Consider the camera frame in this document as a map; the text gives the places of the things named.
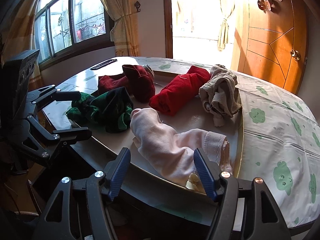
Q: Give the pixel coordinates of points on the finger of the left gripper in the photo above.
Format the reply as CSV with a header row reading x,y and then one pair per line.
x,y
66,96
74,134

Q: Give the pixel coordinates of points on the brass door knob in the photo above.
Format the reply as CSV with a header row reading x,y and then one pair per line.
x,y
295,55

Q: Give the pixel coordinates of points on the wall curtain hook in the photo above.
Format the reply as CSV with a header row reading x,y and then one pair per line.
x,y
137,6

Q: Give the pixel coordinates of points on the dark red underwear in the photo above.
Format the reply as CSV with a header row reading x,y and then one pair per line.
x,y
138,81

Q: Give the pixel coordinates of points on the orange wooden door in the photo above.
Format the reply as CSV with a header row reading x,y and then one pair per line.
x,y
263,41

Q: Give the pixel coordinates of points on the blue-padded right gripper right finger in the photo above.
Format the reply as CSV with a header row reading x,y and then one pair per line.
x,y
208,172

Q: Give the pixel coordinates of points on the beige dotted underwear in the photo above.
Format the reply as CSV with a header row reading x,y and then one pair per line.
x,y
219,96

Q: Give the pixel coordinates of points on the black remote control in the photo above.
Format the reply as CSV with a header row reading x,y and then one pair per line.
x,y
103,64

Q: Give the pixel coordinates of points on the green and black underwear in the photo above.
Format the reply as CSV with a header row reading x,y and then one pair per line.
x,y
111,110

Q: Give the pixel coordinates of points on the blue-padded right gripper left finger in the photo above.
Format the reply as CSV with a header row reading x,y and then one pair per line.
x,y
115,172

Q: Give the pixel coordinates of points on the green-patterned white tablecloth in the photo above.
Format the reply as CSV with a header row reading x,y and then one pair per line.
x,y
274,136

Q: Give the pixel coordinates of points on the black camera box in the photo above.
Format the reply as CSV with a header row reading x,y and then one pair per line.
x,y
15,75

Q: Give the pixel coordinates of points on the shallow cardboard tray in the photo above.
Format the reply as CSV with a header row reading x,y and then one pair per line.
x,y
190,117

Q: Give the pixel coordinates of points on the window with dark frame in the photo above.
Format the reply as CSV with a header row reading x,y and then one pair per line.
x,y
68,28

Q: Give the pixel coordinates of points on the beige striped curtain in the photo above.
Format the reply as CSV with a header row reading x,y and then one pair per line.
x,y
124,34

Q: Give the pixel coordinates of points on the pale pink underwear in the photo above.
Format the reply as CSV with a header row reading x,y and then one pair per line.
x,y
171,154

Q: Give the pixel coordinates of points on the red garment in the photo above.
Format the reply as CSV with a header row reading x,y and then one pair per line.
x,y
183,88

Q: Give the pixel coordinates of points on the balcony curtain tied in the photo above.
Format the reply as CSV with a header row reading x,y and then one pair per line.
x,y
227,7

